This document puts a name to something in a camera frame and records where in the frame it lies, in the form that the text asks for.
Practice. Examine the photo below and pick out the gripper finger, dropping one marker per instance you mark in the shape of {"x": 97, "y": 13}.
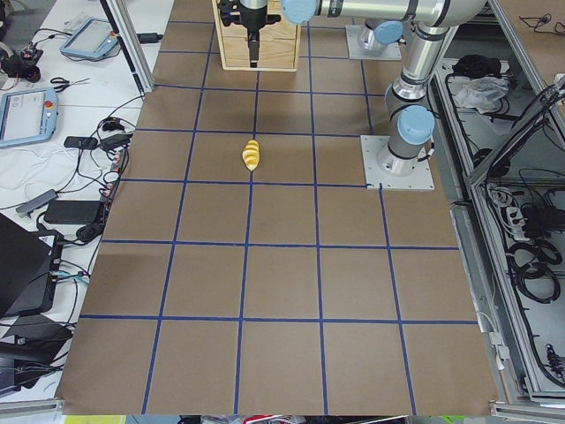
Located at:
{"x": 253, "y": 43}

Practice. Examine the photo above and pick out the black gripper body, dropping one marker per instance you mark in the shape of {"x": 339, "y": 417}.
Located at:
{"x": 253, "y": 18}

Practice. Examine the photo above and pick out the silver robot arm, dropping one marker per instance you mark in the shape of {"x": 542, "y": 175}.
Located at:
{"x": 379, "y": 33}
{"x": 434, "y": 21}

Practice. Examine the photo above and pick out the wooden drawer cabinet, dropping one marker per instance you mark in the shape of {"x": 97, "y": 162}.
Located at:
{"x": 281, "y": 30}

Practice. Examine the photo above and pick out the toy bread loaf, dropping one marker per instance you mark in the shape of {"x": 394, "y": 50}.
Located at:
{"x": 251, "y": 155}

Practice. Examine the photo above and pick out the far blue teach pendant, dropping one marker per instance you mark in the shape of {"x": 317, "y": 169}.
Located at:
{"x": 94, "y": 40}

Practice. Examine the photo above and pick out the blue teach pendant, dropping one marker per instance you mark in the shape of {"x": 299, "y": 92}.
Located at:
{"x": 28, "y": 116}
{"x": 94, "y": 40}

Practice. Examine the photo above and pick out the near blue teach pendant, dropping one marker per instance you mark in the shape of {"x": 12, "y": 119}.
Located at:
{"x": 28, "y": 116}

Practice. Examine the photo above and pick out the crumpled white cloth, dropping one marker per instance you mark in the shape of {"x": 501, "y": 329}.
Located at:
{"x": 482, "y": 94}

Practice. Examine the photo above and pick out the black power adapter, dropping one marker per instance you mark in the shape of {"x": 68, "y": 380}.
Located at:
{"x": 71, "y": 212}

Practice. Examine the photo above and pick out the black laptop computer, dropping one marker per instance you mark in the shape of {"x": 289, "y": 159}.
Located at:
{"x": 29, "y": 261}

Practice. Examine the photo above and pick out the white power strip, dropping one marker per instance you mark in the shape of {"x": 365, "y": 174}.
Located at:
{"x": 508, "y": 211}

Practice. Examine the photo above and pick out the aluminium frame post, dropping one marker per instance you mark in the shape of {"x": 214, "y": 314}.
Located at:
{"x": 121, "y": 22}

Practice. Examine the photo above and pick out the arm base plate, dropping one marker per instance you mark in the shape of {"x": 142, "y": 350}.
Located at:
{"x": 384, "y": 171}
{"x": 362, "y": 45}

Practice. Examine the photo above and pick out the black handled scissors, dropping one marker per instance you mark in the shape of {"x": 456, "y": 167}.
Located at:
{"x": 60, "y": 84}

